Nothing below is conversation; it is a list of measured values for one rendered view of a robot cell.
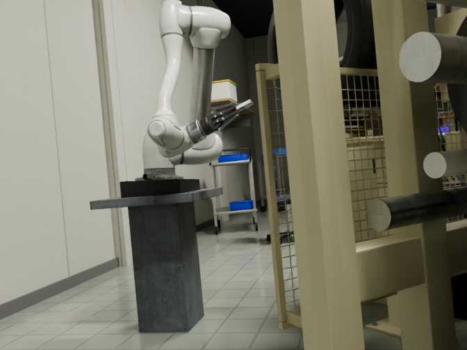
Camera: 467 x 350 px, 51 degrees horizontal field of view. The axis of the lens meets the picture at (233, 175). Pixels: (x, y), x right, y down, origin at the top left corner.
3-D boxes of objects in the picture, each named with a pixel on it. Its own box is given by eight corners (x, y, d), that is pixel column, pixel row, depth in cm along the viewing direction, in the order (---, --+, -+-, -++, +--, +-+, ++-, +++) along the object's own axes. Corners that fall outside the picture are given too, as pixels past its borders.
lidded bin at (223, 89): (212, 105, 740) (211, 87, 740) (238, 102, 731) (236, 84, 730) (203, 101, 693) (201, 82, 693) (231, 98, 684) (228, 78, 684)
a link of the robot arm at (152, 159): (140, 170, 247) (139, 126, 247) (176, 169, 252) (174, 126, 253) (145, 168, 231) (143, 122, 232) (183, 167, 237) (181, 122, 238)
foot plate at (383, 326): (406, 313, 225) (405, 308, 225) (459, 326, 203) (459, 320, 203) (365, 327, 211) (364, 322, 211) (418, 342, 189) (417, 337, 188)
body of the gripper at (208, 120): (203, 123, 214) (221, 114, 212) (209, 139, 210) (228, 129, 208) (196, 117, 207) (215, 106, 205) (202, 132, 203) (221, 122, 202)
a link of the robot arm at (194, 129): (199, 146, 212) (210, 140, 211) (190, 139, 204) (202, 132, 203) (192, 130, 216) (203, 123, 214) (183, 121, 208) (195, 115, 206)
